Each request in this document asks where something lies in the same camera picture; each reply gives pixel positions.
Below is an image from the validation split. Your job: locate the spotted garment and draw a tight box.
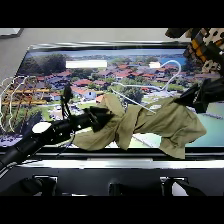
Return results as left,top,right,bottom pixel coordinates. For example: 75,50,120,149
204,27,224,49

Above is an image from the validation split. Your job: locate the olive green garment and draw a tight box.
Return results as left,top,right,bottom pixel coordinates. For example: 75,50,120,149
72,93,208,160

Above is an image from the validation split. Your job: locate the yellow black checked garment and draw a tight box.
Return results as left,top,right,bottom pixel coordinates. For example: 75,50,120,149
182,29,216,73

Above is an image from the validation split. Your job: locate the silver frame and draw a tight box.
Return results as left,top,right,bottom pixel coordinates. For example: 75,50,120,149
0,151,224,197

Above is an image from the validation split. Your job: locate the white clothes hanger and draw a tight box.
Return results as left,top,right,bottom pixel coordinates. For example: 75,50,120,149
109,59,183,115

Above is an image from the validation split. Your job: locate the black cable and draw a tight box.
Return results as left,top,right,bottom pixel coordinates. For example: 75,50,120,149
57,131,76,158

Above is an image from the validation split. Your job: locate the stack of white clothes hangers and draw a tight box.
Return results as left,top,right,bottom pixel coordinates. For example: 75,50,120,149
0,75,52,135

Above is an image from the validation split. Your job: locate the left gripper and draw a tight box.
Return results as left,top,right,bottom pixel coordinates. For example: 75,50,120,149
86,105,115,133

